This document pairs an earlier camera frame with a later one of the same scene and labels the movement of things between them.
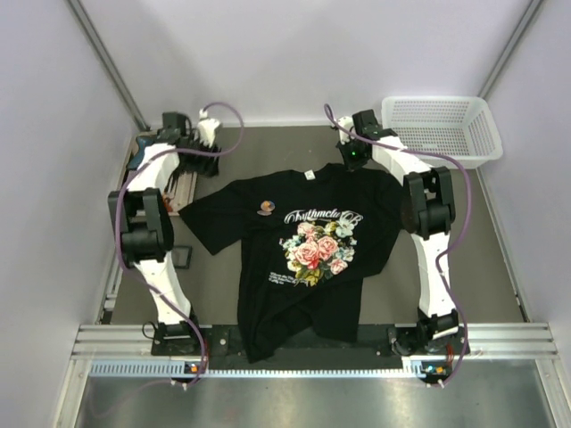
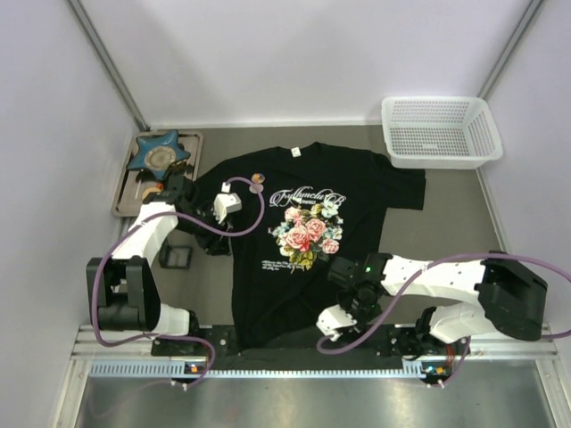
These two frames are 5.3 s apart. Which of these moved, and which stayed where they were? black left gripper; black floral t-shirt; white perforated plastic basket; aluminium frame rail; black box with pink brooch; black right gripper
Moved: black left gripper; black right gripper; black floral t-shirt
Stayed: white perforated plastic basket; black box with pink brooch; aluminium frame rail
